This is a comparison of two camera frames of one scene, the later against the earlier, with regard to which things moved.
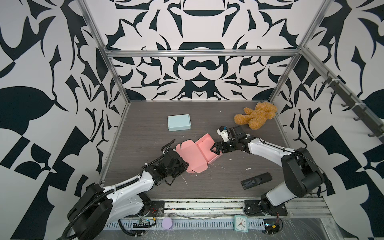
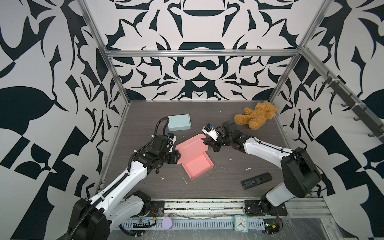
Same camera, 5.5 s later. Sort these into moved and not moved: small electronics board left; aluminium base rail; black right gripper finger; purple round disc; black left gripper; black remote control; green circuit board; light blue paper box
Moved: black left gripper; black right gripper finger
Not moved: black remote control; purple round disc; green circuit board; light blue paper box; aluminium base rail; small electronics board left
